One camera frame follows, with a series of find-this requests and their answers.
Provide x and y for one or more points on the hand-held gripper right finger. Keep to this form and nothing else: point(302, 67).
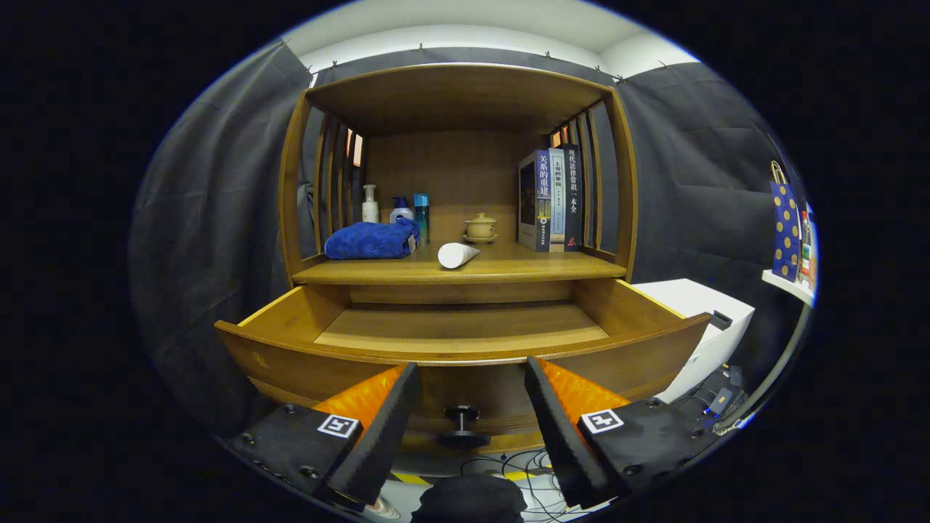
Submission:
point(563, 443)

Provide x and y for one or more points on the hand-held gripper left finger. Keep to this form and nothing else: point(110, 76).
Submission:
point(381, 443)

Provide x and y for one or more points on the wooden drawer with black knob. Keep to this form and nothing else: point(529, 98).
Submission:
point(465, 330)

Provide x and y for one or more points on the white facial cleanser tube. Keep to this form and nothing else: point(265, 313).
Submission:
point(456, 255)

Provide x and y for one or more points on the white drawer cabinet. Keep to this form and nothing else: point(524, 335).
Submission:
point(719, 341)

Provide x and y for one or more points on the wooden countertop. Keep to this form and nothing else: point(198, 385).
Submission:
point(508, 261)

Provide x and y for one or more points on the wooden cabinet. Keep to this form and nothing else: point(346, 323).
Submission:
point(458, 98)

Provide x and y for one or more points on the black electronic equipment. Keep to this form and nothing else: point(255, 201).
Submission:
point(716, 398)

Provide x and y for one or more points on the folded blue towel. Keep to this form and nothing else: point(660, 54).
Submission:
point(367, 241)

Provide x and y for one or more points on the beige saucer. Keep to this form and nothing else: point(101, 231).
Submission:
point(481, 240)

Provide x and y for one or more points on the black book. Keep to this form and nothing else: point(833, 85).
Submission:
point(572, 218)

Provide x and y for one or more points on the teal bottle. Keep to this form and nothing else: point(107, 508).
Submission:
point(421, 218)

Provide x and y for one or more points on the white bottle with blue cap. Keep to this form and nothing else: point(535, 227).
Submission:
point(401, 213)

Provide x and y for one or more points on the beige lidded teacup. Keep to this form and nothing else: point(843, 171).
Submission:
point(481, 227)

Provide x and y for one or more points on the light blue book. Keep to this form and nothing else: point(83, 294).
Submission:
point(557, 211)

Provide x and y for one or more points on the white pump bottle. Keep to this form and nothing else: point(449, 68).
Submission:
point(370, 211)

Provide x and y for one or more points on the dark book with blue spine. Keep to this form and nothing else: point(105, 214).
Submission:
point(528, 203)

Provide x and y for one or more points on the white shelf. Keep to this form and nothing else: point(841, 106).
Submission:
point(788, 285)

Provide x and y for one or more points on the black backdrop cloth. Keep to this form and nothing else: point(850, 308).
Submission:
point(211, 218)

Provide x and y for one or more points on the blue gold-dotted gift bag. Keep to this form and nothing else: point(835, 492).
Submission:
point(786, 232)

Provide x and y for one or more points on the bottle with red label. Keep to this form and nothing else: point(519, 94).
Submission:
point(805, 254)

